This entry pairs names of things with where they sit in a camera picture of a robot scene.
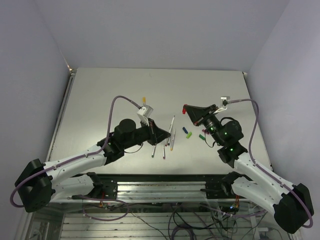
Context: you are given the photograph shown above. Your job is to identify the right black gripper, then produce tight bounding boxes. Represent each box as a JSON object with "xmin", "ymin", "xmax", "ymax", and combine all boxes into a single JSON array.
[{"xmin": 184, "ymin": 104, "xmax": 225, "ymax": 146}]

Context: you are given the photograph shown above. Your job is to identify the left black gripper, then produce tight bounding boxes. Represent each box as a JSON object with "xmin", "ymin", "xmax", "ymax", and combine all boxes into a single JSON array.
[{"xmin": 122, "ymin": 117, "xmax": 171, "ymax": 150}]

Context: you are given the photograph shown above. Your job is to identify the red marker pen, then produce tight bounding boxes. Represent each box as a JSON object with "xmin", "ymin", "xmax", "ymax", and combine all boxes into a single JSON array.
[{"xmin": 165, "ymin": 115, "xmax": 175, "ymax": 146}]

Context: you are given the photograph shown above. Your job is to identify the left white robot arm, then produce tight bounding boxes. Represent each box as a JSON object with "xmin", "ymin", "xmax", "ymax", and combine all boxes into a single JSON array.
[{"xmin": 10, "ymin": 118, "xmax": 171, "ymax": 213}]

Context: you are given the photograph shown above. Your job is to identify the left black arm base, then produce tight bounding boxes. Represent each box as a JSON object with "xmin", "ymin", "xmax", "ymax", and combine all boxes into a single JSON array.
[{"xmin": 71, "ymin": 172, "xmax": 118, "ymax": 200}]

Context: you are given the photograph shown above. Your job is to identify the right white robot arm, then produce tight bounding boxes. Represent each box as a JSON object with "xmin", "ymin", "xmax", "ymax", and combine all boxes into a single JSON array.
[{"xmin": 182, "ymin": 104, "xmax": 314, "ymax": 234}]

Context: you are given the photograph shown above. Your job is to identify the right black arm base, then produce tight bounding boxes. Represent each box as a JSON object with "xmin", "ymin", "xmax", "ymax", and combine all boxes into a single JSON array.
[{"xmin": 200, "ymin": 171, "xmax": 252, "ymax": 199}]

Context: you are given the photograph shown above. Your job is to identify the pink marker pen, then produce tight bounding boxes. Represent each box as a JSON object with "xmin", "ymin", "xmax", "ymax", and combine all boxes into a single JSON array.
[{"xmin": 162, "ymin": 140, "xmax": 166, "ymax": 160}]

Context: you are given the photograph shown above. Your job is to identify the green marker pen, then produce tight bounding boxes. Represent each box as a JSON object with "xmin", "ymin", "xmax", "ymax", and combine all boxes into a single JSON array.
[{"xmin": 151, "ymin": 145, "xmax": 157, "ymax": 158}]

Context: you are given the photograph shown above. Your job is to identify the orange marker pen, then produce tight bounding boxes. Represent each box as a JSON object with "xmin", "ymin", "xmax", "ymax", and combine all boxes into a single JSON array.
[{"xmin": 170, "ymin": 129, "xmax": 176, "ymax": 151}]

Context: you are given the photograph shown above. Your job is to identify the light green pen cap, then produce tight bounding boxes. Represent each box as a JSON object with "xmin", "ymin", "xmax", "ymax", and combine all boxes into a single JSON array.
[{"xmin": 186, "ymin": 132, "xmax": 192, "ymax": 139}]

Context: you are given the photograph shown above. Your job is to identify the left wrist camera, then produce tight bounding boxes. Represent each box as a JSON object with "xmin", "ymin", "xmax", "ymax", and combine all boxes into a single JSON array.
[{"xmin": 137, "ymin": 104, "xmax": 154, "ymax": 126}]

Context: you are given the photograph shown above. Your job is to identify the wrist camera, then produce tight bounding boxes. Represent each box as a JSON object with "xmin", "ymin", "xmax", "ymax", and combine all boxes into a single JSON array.
[
  {"xmin": 216, "ymin": 96, "xmax": 230, "ymax": 113},
  {"xmin": 137, "ymin": 104, "xmax": 154, "ymax": 126}
]

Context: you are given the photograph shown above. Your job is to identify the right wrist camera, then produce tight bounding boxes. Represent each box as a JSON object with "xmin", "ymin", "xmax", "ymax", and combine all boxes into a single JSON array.
[{"xmin": 216, "ymin": 96, "xmax": 230, "ymax": 113}]

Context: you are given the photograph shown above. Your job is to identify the aluminium frame rail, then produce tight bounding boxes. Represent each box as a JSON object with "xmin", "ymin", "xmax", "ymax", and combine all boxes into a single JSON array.
[{"xmin": 38, "ymin": 176, "xmax": 281, "ymax": 205}]

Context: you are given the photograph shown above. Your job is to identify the aluminium table edge rail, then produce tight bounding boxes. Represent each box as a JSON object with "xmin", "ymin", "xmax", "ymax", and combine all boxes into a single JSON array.
[{"xmin": 45, "ymin": 69, "xmax": 77, "ymax": 162}]

